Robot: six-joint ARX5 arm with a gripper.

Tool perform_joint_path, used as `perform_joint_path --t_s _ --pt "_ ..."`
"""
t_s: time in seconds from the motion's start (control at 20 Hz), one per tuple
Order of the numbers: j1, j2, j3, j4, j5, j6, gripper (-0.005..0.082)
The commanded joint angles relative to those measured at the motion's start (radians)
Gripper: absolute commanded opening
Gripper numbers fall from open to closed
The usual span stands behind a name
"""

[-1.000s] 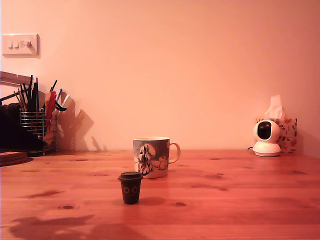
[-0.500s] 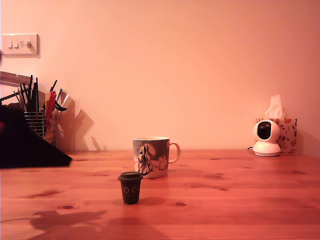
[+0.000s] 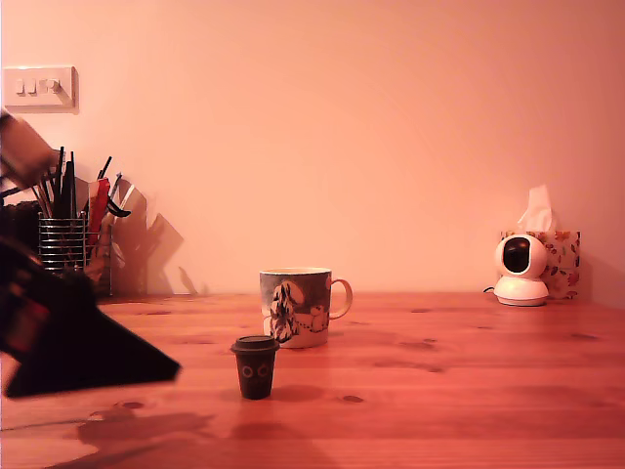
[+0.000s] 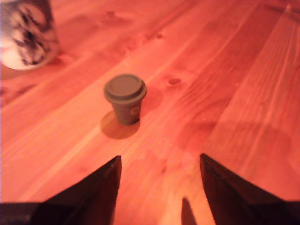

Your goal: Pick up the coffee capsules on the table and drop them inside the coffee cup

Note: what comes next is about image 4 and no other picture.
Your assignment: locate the cartoon print ceramic mug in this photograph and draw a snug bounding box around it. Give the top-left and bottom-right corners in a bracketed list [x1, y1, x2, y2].
[0, 0, 59, 70]

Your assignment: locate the dark brown coffee capsule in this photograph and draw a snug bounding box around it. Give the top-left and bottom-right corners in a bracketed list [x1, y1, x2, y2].
[104, 74, 148, 126]

